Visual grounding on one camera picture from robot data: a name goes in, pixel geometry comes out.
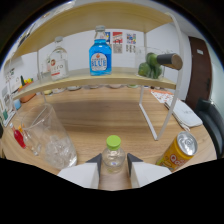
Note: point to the blue wall poster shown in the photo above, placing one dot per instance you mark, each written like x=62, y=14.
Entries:
x=108, y=38

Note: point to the clear bottle with red label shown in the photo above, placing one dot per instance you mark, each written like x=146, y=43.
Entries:
x=59, y=65

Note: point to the small red liquid bottle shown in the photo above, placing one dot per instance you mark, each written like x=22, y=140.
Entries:
x=19, y=138

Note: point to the clear glass with ice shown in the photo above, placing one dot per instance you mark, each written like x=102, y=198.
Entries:
x=56, y=146

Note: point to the brown door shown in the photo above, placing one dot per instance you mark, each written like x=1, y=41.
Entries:
x=199, y=71

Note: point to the dark cylinder with wooden end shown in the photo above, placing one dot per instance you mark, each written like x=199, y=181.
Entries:
x=170, y=61

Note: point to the patterned paper mat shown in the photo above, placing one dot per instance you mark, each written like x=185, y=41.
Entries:
x=161, y=96

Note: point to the red wall poster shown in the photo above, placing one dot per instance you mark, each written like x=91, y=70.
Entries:
x=117, y=42

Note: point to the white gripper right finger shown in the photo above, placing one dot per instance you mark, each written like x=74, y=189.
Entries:
x=148, y=173

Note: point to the clear bottle with green cap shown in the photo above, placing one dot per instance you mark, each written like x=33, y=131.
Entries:
x=113, y=156

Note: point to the two-tier wooden shelf rack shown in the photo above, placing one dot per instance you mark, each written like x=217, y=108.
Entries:
x=100, y=78

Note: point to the colourful wall poster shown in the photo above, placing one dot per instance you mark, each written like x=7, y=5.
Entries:
x=131, y=42

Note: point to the glass jar of limes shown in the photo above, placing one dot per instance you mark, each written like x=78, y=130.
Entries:
x=148, y=68

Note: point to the yellow drink can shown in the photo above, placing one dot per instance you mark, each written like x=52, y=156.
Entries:
x=176, y=151

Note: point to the blue liquid bottle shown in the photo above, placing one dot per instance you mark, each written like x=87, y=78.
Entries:
x=100, y=56

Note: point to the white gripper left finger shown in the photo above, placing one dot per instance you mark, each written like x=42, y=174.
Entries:
x=81, y=173

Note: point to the white scale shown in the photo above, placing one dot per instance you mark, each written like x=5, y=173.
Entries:
x=7, y=118

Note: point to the white notebook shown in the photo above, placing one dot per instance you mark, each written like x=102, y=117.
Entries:
x=185, y=113

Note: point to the green toy cucumber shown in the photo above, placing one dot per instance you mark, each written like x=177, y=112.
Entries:
x=22, y=80

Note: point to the black chair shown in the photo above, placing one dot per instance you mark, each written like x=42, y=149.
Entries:
x=211, y=123

